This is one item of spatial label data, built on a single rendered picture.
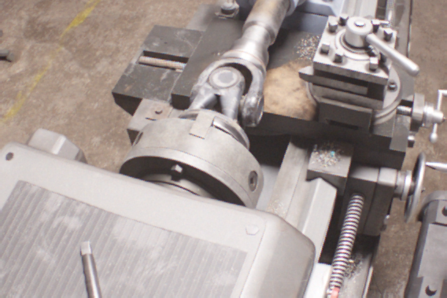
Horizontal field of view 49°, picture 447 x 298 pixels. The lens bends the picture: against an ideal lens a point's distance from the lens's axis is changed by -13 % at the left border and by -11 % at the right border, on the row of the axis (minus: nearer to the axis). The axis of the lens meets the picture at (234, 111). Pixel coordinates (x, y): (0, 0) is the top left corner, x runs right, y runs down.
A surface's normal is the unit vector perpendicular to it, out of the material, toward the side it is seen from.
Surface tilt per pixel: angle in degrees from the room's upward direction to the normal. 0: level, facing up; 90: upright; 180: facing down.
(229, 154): 38
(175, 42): 0
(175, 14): 0
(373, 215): 90
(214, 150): 26
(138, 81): 0
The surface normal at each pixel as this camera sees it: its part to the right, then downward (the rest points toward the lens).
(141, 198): -0.06, -0.68
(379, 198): -0.31, 0.71
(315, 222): 0.51, -0.44
